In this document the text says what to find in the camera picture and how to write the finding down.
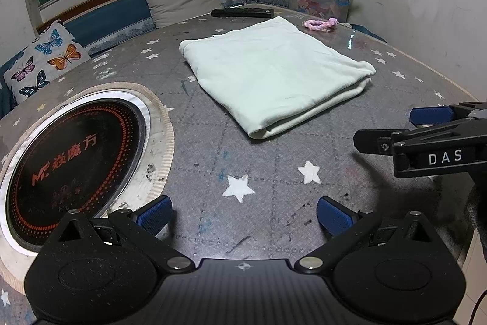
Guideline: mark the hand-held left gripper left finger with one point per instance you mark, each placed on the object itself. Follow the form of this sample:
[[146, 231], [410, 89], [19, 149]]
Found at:
[[154, 215]]

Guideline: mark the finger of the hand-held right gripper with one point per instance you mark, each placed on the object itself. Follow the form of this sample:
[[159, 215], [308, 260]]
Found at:
[[430, 115], [373, 141]]

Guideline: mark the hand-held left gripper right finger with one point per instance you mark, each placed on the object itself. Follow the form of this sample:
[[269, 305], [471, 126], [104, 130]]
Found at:
[[334, 217]]

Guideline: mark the pale green garment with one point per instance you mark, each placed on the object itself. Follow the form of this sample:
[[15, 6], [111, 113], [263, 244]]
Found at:
[[274, 73]]

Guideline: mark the round black induction cooker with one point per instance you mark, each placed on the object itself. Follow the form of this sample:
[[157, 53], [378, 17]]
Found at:
[[76, 165]]

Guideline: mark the clear plastic storage box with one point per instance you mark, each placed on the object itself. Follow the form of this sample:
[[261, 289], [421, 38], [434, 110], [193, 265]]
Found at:
[[319, 3]]

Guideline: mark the white lace sofa cover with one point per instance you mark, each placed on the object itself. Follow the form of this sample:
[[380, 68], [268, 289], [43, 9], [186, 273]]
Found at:
[[114, 37]]

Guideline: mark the black remote control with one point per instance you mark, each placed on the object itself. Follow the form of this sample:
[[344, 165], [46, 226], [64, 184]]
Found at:
[[241, 12]]

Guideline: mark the butterfly print pillow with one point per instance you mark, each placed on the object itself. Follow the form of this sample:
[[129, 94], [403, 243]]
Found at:
[[45, 62]]

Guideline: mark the blue sofa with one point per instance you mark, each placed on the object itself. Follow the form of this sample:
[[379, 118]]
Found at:
[[110, 14]]

